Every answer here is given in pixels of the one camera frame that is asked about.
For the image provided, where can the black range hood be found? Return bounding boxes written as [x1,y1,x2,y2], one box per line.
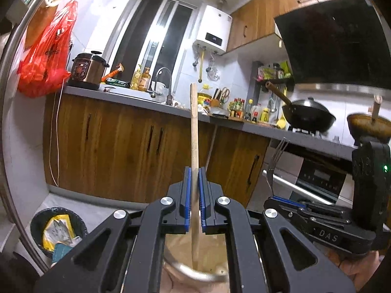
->
[275,0,390,89]

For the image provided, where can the red plastic bag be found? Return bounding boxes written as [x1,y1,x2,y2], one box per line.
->
[18,0,78,98]

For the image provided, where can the wooden upper cabinets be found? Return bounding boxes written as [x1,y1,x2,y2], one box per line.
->
[227,0,328,52]

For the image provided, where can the brown electric pressure cooker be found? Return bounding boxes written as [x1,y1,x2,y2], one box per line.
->
[68,51,109,91]

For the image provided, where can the wooden lid with knob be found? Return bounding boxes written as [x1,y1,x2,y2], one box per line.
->
[347,95,391,146]

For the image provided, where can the cooking oil bottle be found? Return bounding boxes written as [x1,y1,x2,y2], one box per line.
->
[130,64,142,90]

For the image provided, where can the knife block with scissors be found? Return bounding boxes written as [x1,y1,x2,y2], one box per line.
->
[210,87,230,107]

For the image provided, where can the floral ceramic utensil holder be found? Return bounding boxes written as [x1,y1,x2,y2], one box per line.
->
[160,233,230,292]

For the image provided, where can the kitchen faucet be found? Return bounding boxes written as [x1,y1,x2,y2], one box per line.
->
[151,67,174,106]

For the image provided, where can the wooden lower cabinets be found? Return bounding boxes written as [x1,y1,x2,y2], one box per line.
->
[43,94,269,205]

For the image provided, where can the kitchen window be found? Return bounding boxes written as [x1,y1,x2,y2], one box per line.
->
[107,0,197,100]

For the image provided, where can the built-in oven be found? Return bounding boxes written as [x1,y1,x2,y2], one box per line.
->
[257,139,354,208]

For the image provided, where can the wooden chopstick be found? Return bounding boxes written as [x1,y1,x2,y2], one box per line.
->
[190,83,200,270]

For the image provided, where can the black trash bin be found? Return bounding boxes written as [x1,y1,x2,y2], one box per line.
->
[30,207,88,259]

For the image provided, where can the wooden cabinets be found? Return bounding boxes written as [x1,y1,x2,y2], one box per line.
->
[227,0,328,52]
[43,94,269,205]

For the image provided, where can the white water heater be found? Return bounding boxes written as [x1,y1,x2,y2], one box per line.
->
[194,5,232,55]

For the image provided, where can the black wok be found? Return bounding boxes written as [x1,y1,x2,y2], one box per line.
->
[265,81,336,133]

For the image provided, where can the person's right hand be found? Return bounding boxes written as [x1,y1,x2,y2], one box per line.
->
[326,249,381,292]

